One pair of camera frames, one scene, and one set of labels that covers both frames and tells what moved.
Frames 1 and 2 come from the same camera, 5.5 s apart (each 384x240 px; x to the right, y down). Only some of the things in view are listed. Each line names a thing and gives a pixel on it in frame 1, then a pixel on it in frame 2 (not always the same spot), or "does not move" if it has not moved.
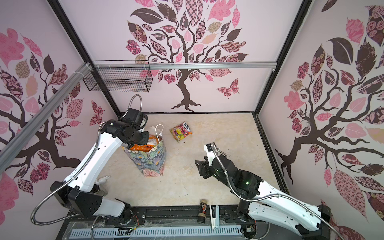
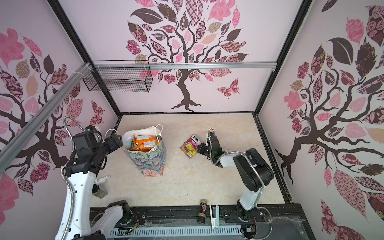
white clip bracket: (215, 221) does not move
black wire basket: (119, 76) does not move
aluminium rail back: (158, 65) does not move
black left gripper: (144, 140) -> (113, 146)
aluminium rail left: (8, 149) does not move
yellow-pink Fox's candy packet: (180, 131) -> (190, 146)
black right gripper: (204, 168) -> (201, 149)
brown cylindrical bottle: (201, 217) does not move
